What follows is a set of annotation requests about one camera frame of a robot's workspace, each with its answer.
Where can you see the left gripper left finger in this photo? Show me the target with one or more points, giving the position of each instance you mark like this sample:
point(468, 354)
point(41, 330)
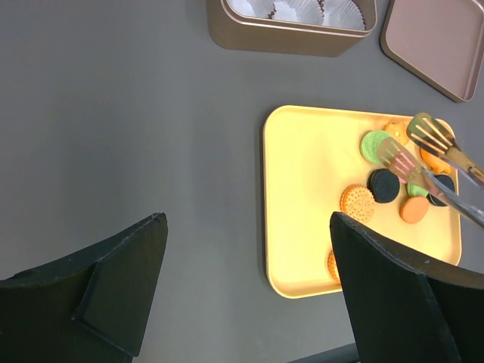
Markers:
point(89, 306)

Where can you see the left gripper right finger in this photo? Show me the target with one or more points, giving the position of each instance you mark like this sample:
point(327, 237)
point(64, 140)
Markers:
point(403, 305)

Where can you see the green cookie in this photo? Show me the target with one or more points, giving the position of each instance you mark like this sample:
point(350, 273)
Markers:
point(414, 190)
point(370, 143)

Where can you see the brown cookie tin box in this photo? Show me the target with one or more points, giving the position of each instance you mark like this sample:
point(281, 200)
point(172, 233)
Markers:
point(232, 30)

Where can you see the orange cookie bottom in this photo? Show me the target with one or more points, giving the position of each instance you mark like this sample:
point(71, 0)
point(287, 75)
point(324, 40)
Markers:
point(332, 266)

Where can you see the tan round cookie right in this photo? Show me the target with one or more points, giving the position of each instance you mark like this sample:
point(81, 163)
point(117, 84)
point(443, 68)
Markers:
point(414, 209)

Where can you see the tan round cookie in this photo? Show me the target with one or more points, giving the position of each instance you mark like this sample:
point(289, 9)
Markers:
point(414, 209)
point(358, 202)

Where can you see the tan round cookie centre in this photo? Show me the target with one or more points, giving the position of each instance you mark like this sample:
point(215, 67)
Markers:
point(358, 202)

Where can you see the black cookie left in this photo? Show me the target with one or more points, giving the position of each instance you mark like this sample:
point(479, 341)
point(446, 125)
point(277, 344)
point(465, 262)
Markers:
point(384, 185)

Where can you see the pink cookie middle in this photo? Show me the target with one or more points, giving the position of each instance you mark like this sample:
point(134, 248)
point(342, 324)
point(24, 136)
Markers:
point(404, 164)

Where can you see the orange fish cookie right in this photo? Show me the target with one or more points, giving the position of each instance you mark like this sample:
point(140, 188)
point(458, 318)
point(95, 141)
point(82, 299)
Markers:
point(435, 164)

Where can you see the orange fish cookie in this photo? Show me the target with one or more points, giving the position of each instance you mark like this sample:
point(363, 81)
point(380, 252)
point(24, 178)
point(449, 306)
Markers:
point(435, 164)
point(397, 131)

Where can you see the yellow tray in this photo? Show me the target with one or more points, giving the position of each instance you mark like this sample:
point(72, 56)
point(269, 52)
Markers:
point(311, 156)

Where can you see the orange fish cookie upper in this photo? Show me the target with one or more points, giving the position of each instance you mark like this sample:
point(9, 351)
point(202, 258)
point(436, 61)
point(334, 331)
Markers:
point(397, 131)

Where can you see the brown tin lid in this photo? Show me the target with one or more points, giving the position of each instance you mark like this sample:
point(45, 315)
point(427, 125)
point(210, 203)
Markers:
point(440, 42)

